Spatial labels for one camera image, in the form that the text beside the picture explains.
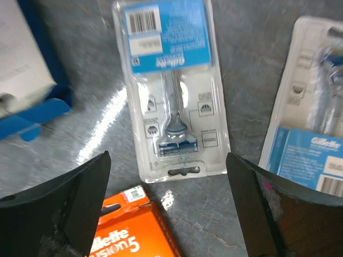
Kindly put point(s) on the white blue razor box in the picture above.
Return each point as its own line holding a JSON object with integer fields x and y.
{"x": 34, "y": 85}

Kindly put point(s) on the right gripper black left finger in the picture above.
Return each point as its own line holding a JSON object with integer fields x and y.
{"x": 58, "y": 217}

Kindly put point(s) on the orange Gillette Fusion5 box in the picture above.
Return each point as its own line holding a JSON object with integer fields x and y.
{"x": 132, "y": 225}

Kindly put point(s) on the clear blister razor pack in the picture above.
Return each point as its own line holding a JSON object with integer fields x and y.
{"x": 304, "y": 139}
{"x": 171, "y": 69}

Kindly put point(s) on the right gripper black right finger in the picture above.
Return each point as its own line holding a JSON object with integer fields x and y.
{"x": 281, "y": 218}

